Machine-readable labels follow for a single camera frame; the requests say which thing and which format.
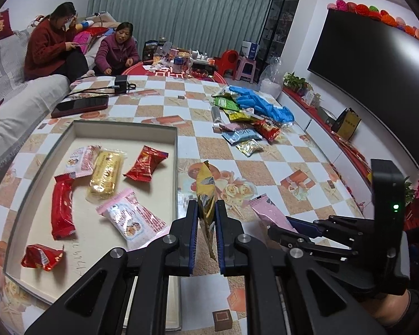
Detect glass display cabinet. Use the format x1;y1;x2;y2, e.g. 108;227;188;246
256;0;306;74

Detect black wall television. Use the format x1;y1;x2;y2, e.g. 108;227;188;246
306;9;419;170

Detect large pink white snack packet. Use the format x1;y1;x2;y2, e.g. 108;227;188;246
96;188;170;252

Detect colourful foil snack packet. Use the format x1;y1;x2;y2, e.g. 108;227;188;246
237;138;265;157

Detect round red side table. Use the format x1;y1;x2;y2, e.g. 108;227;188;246
122;61;227;84

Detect yellow clear-wrapped cake packet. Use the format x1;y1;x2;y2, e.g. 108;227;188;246
87;148;127;201

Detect grey pleated curtain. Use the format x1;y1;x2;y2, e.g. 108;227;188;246
87;0;276;60

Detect grey shallow cardboard box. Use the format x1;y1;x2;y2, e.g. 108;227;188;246
2;119;183;332

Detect black charging cable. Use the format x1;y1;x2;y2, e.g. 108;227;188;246
63;83;116;103

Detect mustard yellow snack packet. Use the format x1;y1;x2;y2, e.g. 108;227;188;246
196;161;219;262

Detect red plastic chair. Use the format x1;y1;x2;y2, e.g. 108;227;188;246
215;49;240;77

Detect grey striped covered sofa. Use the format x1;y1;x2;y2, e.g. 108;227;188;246
0;30;102;185

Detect white blue carton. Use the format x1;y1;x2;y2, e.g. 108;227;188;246
241;41;260;60

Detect small white carton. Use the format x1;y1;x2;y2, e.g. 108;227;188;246
305;91;323;109

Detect dark red phone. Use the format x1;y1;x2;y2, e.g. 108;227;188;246
51;94;109;118

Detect black power adapter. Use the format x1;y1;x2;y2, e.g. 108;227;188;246
113;75;137;95

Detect clear plastic bag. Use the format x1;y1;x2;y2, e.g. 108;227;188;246
259;57;283;98

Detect black white snack packet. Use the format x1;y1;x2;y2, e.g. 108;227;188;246
211;85;238;99

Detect long red snack packet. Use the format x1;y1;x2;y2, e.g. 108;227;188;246
51;173;77;241

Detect green potted plant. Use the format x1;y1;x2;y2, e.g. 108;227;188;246
283;72;311;95

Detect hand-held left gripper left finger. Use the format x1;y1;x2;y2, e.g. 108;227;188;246
23;200;200;335

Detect plain pink snack packet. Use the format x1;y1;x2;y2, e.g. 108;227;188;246
249;195;296;233

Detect light blue snack packet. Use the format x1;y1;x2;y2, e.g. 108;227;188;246
222;128;262;146

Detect black storage box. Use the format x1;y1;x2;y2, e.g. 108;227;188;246
192;61;215;75

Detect pale pink snack packet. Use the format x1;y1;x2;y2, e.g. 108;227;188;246
213;122;254;134

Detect yellow green snack packet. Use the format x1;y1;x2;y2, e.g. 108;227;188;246
223;109;262;123

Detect red gold-print snack packet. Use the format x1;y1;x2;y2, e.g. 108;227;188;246
253;119;283;142
123;145;169;184

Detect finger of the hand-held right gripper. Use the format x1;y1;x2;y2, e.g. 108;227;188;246
267;224;358;263
286;215;360;240

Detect pile of blue rubber gloves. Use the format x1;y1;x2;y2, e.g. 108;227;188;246
227;84;296;126

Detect person's right hand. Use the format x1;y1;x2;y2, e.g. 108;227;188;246
368;291;413;327

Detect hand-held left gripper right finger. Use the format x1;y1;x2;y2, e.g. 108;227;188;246
215;200;388;335

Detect colourful paper flower garland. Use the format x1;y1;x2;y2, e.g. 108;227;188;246
326;1;419;47

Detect small pink white snack packet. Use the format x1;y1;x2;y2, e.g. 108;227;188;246
63;145;102;179

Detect black gold gift bag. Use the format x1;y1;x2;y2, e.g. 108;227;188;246
333;107;362;140

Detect pink plastic stool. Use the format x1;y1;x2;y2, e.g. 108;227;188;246
235;57;257;83

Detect black standing pouch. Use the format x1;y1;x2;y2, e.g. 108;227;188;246
142;41;158;64

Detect white red television cabinet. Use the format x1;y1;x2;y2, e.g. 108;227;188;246
281;85;381;217

